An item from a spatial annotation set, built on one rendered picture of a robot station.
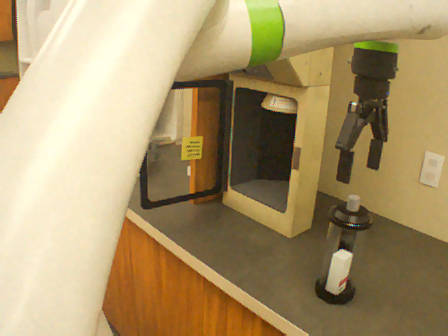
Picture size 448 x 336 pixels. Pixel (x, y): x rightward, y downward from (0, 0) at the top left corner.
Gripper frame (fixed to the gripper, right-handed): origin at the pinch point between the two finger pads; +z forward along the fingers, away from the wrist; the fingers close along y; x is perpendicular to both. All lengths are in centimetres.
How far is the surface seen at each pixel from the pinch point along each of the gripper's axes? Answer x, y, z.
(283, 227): -28.3, -12.4, 30.8
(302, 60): -25.1, -8.9, -20.8
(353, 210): 1.0, 1.2, 9.0
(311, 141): -25.1, -16.9, 2.6
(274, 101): -38.7, -14.8, -6.9
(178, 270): -47, 15, 46
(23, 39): -249, 8, -22
